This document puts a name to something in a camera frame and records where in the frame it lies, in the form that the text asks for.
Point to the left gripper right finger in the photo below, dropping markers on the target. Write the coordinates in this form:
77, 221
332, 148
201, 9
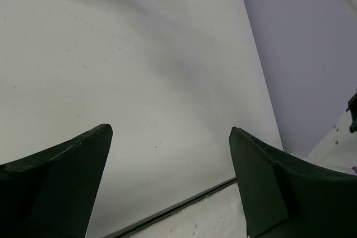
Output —
284, 196

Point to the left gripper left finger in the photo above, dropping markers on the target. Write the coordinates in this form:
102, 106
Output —
52, 193

